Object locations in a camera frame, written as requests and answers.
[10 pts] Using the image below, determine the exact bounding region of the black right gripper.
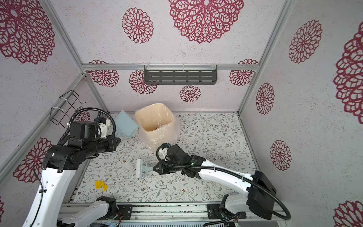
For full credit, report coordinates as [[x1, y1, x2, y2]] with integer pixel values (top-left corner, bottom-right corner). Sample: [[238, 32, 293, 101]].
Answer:
[[152, 159, 185, 175]]

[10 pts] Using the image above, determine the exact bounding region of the dark grey wall shelf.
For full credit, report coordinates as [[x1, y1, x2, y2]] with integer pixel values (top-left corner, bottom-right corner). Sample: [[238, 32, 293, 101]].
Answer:
[[143, 65, 217, 85]]

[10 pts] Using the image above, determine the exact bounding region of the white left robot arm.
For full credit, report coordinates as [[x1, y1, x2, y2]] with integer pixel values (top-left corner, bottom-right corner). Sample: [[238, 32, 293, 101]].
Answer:
[[23, 116, 121, 227]]

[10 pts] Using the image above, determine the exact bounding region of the yellow paper scrap left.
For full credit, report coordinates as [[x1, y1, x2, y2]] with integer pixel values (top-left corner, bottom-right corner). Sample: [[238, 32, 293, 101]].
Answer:
[[95, 180, 108, 192]]

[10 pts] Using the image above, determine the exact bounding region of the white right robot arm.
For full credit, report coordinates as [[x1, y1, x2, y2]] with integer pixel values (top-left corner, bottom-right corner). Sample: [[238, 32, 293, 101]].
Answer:
[[153, 143, 277, 220]]

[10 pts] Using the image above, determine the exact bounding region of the light blue white brush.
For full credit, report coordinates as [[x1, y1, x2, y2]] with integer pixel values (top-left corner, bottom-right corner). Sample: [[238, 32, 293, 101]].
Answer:
[[135, 159, 153, 179]]

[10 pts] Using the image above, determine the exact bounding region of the cream bin with plastic liner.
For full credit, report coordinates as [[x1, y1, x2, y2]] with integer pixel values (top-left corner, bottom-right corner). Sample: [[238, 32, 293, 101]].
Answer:
[[135, 103, 180, 152]]

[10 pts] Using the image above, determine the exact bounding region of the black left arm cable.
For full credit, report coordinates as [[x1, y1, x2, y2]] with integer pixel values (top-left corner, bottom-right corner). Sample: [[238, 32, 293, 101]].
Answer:
[[29, 107, 117, 227]]

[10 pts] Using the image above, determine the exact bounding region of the black wire wall basket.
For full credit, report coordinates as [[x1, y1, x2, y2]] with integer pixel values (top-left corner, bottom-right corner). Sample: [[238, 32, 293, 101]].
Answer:
[[49, 89, 86, 129]]

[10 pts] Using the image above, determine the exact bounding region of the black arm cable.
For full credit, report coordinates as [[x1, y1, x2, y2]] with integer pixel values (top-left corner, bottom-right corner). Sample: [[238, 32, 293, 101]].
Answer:
[[155, 142, 292, 227], [29, 107, 117, 227]]

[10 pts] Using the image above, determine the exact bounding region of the light blue plastic dustpan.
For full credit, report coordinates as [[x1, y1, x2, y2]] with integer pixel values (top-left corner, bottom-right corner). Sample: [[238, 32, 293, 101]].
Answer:
[[114, 110, 139, 138]]

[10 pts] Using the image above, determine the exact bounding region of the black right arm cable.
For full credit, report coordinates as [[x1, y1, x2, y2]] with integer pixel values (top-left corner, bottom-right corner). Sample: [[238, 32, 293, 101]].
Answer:
[[155, 142, 292, 227]]

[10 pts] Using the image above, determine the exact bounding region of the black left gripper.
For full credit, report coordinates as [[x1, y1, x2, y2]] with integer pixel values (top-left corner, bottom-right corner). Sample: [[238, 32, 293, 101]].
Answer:
[[84, 134, 122, 158]]

